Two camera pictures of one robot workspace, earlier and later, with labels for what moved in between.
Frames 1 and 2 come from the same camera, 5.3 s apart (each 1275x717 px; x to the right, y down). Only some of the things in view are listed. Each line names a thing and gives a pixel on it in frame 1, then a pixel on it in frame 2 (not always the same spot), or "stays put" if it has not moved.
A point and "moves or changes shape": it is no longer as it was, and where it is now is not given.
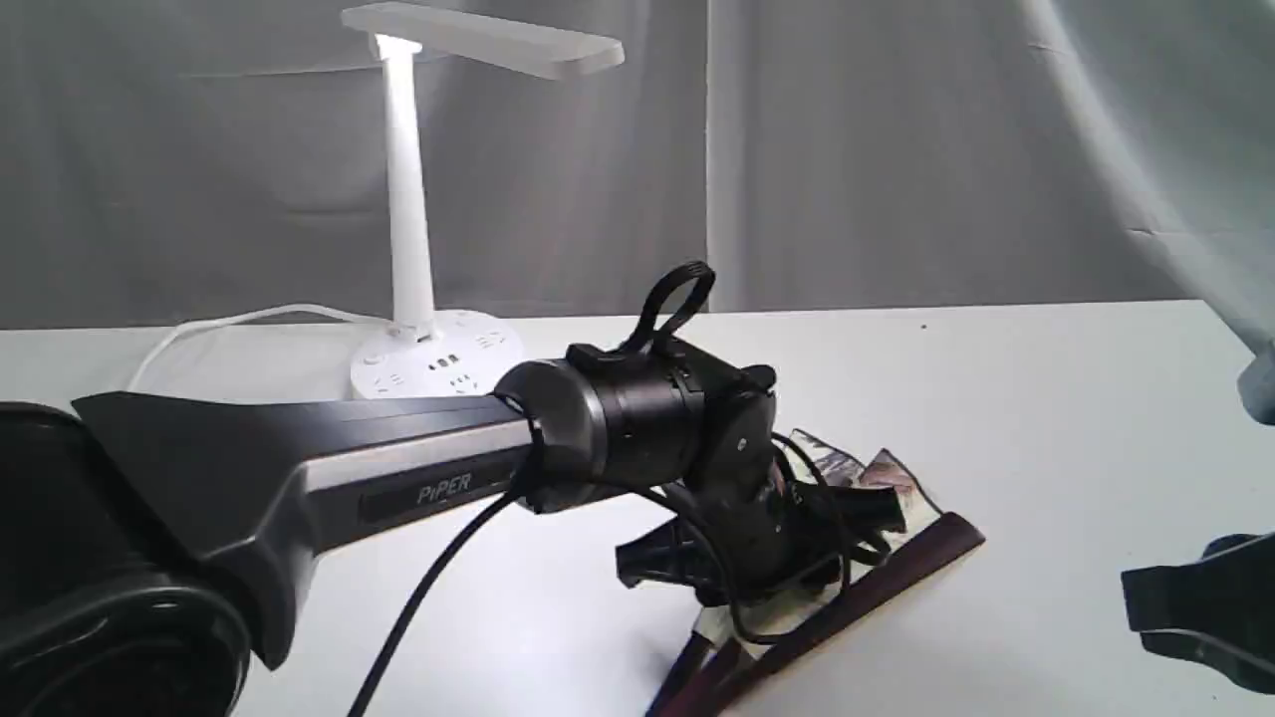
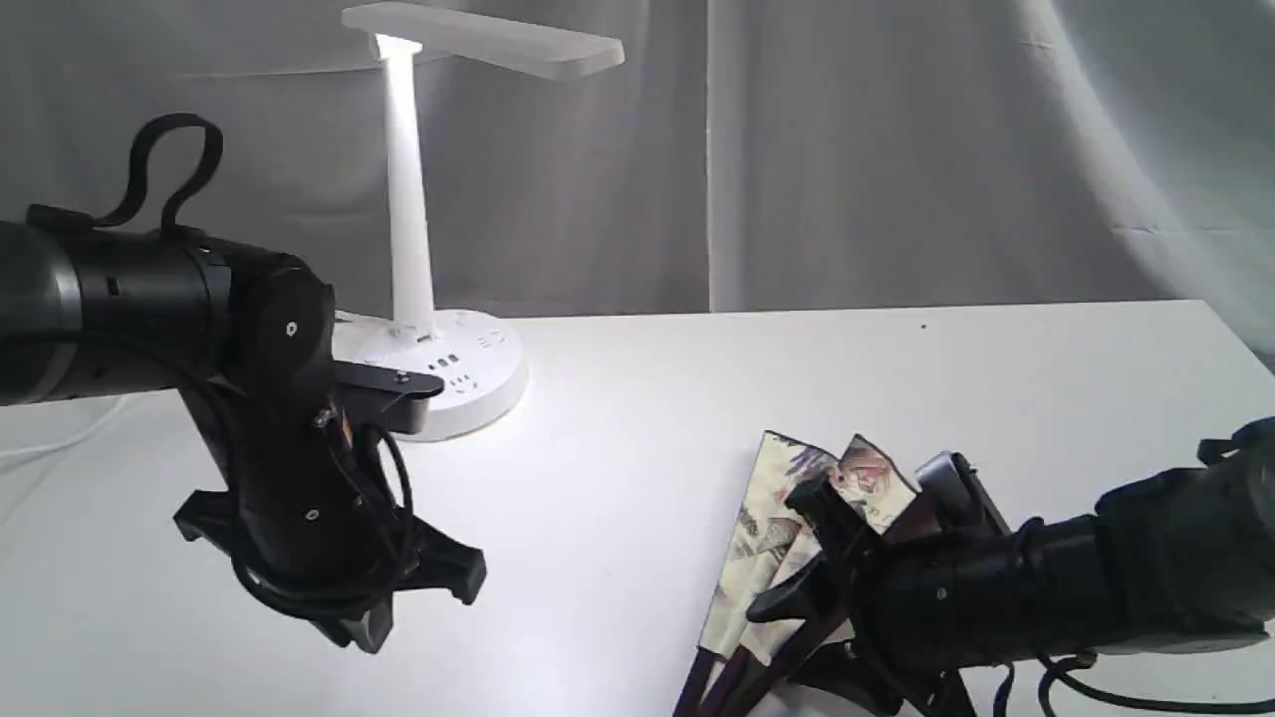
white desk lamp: [433, 354] stays put
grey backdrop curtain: [175, 163] stays put
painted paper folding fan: [730, 649] moves or changes shape
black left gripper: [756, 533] -> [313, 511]
